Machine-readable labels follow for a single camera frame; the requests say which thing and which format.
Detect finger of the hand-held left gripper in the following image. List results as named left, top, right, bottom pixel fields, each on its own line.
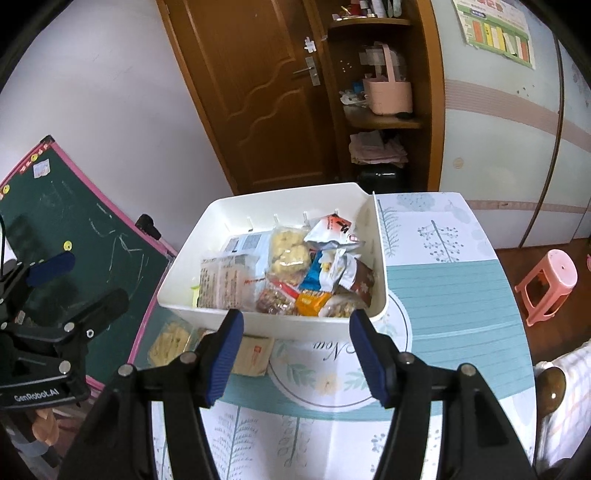
left=46, top=288, right=131, bottom=370
left=0, top=250, right=77, bottom=321

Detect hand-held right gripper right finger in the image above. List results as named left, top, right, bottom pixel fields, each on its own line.
left=348, top=309, right=539, bottom=480

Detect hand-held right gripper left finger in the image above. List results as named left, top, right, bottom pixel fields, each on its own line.
left=58, top=309, right=245, bottom=480

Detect white plastic storage box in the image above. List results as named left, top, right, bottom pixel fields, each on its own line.
left=157, top=182, right=389, bottom=345

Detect red nut bar packet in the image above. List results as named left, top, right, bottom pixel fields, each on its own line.
left=255, top=282, right=301, bottom=315

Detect dark brown snack packet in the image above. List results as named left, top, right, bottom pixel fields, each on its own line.
left=344, top=259, right=376, bottom=308

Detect yellow puffed snack packet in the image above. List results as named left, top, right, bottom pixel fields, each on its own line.
left=267, top=226, right=313, bottom=283
left=147, top=320, right=193, bottom=366

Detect orange white snack bag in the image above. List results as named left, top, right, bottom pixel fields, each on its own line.
left=304, top=213, right=364, bottom=253

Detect person's left hand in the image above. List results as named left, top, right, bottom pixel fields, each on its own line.
left=33, top=407, right=62, bottom=446

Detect tan cracker packet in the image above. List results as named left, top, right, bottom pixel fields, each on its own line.
left=230, top=335, right=276, bottom=378

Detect pale snack packet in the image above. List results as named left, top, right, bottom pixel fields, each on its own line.
left=321, top=293, right=365, bottom=319

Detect clear cracker packet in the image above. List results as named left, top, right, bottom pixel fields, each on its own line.
left=198, top=253, right=260, bottom=311

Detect orange snack packet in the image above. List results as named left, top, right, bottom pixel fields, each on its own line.
left=294, top=290, right=332, bottom=318

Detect printed leaf tablecloth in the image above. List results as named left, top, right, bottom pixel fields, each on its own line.
left=134, top=191, right=539, bottom=480

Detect white yellow snack packet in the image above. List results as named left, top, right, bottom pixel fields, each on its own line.
left=323, top=250, right=357, bottom=292

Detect pink easel leg black cap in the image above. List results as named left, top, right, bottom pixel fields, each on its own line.
left=135, top=213, right=179, bottom=258

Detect blue snack packet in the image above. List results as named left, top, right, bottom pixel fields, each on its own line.
left=302, top=256, right=334, bottom=292

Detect dark round pot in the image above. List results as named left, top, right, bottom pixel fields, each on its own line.
left=357, top=166, right=408, bottom=193

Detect pink plastic stool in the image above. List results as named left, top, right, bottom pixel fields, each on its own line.
left=514, top=248, right=579, bottom=327

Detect checked blanket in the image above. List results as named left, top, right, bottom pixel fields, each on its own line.
left=536, top=338, right=591, bottom=472

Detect folded pink cloths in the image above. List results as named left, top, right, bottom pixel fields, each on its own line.
left=348, top=130, right=410, bottom=168

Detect floral sliding wardrobe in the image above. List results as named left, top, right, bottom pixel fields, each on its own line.
left=429, top=0, right=591, bottom=251

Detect wooden corner shelf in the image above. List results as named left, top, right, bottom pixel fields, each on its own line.
left=302, top=0, right=445, bottom=195

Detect small toys on shelf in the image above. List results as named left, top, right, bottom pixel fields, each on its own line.
left=339, top=88, right=369, bottom=109

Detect brown wooden door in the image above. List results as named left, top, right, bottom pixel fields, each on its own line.
left=156, top=0, right=334, bottom=195

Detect pink basket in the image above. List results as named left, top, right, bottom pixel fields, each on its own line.
left=361, top=41, right=414, bottom=117

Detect row of small bottles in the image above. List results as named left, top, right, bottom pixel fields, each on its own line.
left=331, top=0, right=403, bottom=21

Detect green chalkboard pink frame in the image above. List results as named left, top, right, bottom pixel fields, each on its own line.
left=0, top=135, right=179, bottom=398

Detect wooden bed post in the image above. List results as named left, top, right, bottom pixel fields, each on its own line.
left=534, top=361, right=570, bottom=417

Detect silver door handle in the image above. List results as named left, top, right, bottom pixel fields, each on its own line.
left=292, top=55, right=322, bottom=87

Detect wall poster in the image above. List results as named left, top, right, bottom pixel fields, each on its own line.
left=451, top=0, right=537, bottom=71

